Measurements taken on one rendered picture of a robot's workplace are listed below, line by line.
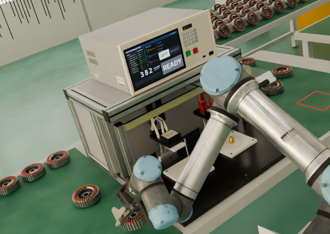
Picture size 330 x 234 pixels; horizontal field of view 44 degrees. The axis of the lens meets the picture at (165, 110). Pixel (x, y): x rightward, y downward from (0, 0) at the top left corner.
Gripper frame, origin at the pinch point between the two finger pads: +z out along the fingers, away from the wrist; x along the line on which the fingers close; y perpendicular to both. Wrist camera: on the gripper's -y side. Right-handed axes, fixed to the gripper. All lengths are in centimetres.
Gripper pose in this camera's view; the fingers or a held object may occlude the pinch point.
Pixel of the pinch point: (133, 216)
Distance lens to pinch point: 144.9
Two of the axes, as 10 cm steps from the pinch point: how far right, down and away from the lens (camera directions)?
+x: -7.3, 4.4, -5.1
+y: -6.4, -7.0, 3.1
